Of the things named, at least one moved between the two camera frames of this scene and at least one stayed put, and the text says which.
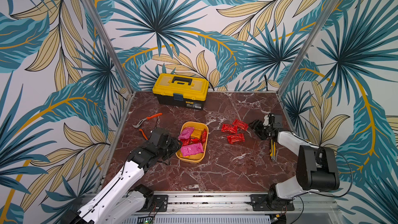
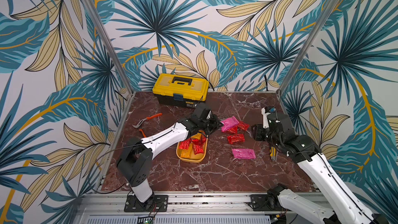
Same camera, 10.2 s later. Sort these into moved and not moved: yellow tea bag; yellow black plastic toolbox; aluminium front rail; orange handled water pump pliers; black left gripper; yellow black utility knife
Moved: black left gripper
Not moved: yellow tea bag; yellow black plastic toolbox; yellow black utility knife; aluminium front rail; orange handled water pump pliers
